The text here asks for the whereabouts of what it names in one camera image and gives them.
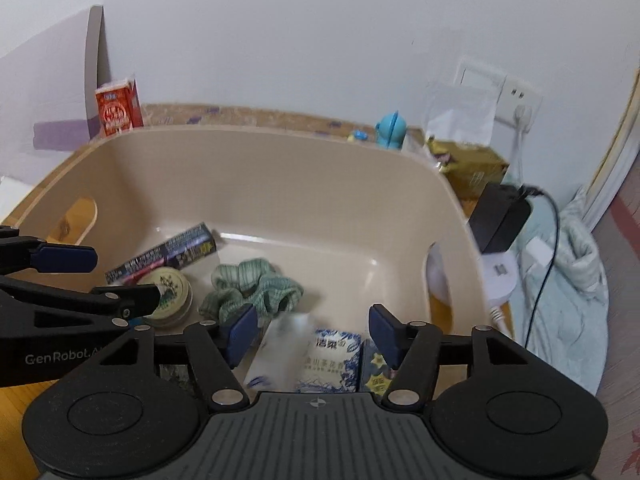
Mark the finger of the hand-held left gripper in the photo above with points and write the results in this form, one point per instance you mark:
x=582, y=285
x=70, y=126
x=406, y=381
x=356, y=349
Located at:
x=75, y=302
x=67, y=259

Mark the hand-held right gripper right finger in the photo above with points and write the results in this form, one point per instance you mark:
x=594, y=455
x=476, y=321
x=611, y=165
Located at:
x=387, y=332

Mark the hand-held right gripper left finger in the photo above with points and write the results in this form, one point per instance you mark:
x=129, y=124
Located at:
x=239, y=335

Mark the small dark starry box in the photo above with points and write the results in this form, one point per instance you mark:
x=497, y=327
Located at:
x=375, y=370

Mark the small white box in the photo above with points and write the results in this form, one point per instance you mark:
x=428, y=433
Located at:
x=280, y=350

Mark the green checked scrunchie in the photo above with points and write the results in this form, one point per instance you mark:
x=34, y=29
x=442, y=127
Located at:
x=250, y=285

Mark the blue white patterned tissue pack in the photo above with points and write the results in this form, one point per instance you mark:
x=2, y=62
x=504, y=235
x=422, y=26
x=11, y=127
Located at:
x=330, y=360

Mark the round cream tin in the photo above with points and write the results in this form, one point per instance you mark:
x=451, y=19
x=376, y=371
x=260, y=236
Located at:
x=175, y=295

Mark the dark toothpaste box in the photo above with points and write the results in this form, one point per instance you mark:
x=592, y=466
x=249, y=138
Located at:
x=165, y=252

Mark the beige plastic storage bin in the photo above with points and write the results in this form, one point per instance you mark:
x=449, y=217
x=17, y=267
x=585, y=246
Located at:
x=300, y=185

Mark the white bedding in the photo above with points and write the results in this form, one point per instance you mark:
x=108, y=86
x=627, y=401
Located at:
x=15, y=197

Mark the round white power strip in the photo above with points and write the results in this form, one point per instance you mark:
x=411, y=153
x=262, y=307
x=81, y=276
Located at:
x=500, y=280

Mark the black charger block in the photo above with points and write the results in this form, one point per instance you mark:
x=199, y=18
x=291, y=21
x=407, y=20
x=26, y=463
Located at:
x=500, y=220

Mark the red drink carton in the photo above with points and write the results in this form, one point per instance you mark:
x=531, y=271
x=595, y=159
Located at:
x=117, y=107

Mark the small white charger adapter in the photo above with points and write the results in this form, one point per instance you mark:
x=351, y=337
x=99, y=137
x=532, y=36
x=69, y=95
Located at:
x=537, y=252

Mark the lavender white board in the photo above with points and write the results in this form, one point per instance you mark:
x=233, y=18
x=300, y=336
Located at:
x=45, y=85

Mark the light blue blanket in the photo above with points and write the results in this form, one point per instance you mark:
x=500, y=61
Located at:
x=570, y=310

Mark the small blue yellow toy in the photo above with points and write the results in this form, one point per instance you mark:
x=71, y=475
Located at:
x=357, y=136

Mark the blue toy figure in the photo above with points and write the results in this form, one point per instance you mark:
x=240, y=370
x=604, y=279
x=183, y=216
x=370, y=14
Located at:
x=391, y=131

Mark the clear plastic bag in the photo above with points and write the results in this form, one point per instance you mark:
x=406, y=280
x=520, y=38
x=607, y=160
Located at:
x=460, y=110

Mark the floral patterned panel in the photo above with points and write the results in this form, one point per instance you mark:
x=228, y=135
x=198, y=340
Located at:
x=625, y=310

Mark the white wall plug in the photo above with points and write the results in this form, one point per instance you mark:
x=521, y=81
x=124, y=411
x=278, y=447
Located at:
x=524, y=117

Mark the white wall switch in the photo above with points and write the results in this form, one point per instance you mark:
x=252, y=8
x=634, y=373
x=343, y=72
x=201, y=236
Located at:
x=480, y=75

